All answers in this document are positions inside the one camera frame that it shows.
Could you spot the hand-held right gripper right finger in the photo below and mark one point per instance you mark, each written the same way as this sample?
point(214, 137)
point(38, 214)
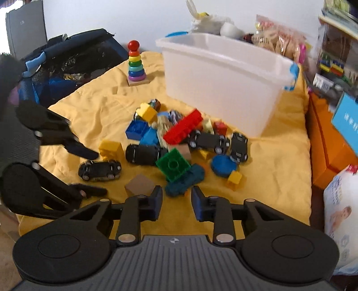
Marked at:
point(197, 203)

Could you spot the beige toy figure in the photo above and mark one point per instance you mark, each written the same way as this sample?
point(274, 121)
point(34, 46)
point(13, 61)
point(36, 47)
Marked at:
point(163, 128)

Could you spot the clear box of toy blocks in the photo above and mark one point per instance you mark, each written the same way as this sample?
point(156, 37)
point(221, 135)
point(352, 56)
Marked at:
point(332, 67)

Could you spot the pink plastic toy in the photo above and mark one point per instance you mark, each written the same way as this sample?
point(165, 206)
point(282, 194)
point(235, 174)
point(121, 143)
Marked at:
point(302, 53)

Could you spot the white plastic bag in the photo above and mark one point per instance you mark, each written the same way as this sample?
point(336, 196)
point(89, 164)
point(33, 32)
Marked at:
point(207, 23)

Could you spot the pale cream building block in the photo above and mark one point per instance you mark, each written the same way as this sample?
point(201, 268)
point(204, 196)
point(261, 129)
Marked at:
point(208, 126)

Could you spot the orange box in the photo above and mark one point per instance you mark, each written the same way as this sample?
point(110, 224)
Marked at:
point(321, 145)

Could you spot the dark blue mesh playpen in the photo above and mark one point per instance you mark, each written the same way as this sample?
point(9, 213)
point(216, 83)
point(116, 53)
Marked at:
point(84, 56)

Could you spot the green square building block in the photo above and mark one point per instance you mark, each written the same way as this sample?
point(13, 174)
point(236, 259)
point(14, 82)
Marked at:
point(173, 165)

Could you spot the small yellow building block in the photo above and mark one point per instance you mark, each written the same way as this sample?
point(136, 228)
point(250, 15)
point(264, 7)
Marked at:
point(235, 177)

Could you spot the yellow blanket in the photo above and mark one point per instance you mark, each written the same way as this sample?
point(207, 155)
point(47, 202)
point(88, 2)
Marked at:
point(265, 182)

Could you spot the stack of books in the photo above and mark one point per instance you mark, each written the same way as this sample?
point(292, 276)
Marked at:
point(338, 15)

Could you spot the white plastic storage bin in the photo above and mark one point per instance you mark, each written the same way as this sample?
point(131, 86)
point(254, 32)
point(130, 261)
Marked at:
point(223, 92)

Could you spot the dark blue arch block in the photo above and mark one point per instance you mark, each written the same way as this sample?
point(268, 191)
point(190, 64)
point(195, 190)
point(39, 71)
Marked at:
point(137, 129)

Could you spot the blue round disc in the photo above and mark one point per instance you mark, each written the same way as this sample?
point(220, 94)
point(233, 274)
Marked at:
point(222, 166)

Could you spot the green toy car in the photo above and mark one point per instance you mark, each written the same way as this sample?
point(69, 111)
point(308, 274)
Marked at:
point(155, 105)

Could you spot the small white box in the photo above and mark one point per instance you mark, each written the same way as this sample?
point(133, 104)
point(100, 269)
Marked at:
point(321, 81)

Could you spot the light blue building block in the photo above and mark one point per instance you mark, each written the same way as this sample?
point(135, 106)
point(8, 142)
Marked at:
point(149, 137)

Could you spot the light blue cardboard box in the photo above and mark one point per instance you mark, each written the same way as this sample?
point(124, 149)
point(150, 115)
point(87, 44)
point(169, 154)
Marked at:
point(345, 120)

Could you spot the clear bag of crackers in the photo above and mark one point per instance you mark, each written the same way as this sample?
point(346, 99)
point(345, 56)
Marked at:
point(277, 39)

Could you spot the white racing toy car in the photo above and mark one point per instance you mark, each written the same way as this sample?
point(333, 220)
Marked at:
point(175, 115)

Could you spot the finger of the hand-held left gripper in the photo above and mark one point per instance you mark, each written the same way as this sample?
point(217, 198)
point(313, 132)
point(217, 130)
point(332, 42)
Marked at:
point(92, 191)
point(81, 151)

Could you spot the small red building block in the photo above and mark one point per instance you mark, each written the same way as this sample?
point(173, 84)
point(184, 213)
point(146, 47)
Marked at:
point(221, 128)

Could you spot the long red building block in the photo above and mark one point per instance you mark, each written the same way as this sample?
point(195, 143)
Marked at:
point(183, 127)

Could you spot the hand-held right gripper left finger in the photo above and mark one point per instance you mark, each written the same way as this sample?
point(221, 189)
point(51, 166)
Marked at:
point(157, 201)

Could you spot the wooden cube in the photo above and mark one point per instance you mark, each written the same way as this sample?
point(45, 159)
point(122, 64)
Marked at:
point(138, 186)
point(183, 151)

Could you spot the grey flat panel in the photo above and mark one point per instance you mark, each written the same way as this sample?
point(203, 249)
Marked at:
point(26, 33)

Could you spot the white baby wipes pack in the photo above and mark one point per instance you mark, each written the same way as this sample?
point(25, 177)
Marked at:
point(341, 212)

